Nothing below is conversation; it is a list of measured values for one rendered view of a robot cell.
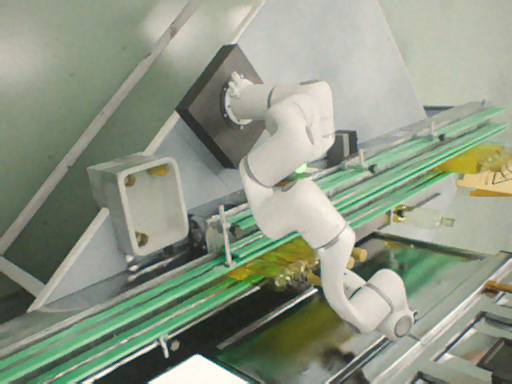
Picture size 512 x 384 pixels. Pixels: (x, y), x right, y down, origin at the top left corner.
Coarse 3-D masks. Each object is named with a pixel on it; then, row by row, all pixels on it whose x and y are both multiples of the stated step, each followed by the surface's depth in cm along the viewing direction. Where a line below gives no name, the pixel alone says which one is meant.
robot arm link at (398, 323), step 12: (384, 276) 103; (396, 276) 102; (372, 288) 102; (384, 288) 101; (396, 288) 101; (396, 300) 102; (396, 312) 104; (408, 312) 105; (384, 324) 105; (396, 324) 104; (408, 324) 106; (396, 336) 105
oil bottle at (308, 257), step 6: (282, 246) 146; (288, 246) 146; (282, 252) 142; (288, 252) 142; (294, 252) 141; (300, 252) 141; (306, 252) 140; (312, 252) 140; (294, 258) 139; (300, 258) 137; (306, 258) 137; (312, 258) 137; (318, 258) 138; (306, 264) 137; (312, 264) 137; (312, 270) 137
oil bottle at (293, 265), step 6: (270, 252) 143; (276, 252) 143; (258, 258) 142; (264, 258) 140; (270, 258) 139; (276, 258) 139; (282, 258) 138; (288, 258) 138; (282, 264) 135; (288, 264) 134; (294, 264) 134; (300, 264) 134; (294, 270) 133; (300, 270) 133; (294, 276) 133
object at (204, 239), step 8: (200, 216) 140; (192, 224) 140; (200, 224) 137; (192, 232) 141; (200, 232) 138; (208, 232) 137; (200, 240) 139; (208, 240) 138; (200, 248) 141; (208, 248) 138
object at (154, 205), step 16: (160, 160) 128; (144, 176) 134; (160, 176) 137; (176, 176) 132; (128, 192) 132; (144, 192) 135; (160, 192) 138; (176, 192) 135; (128, 208) 124; (144, 208) 136; (160, 208) 139; (176, 208) 137; (128, 224) 126; (144, 224) 137; (160, 224) 140; (176, 224) 140; (160, 240) 135; (176, 240) 136
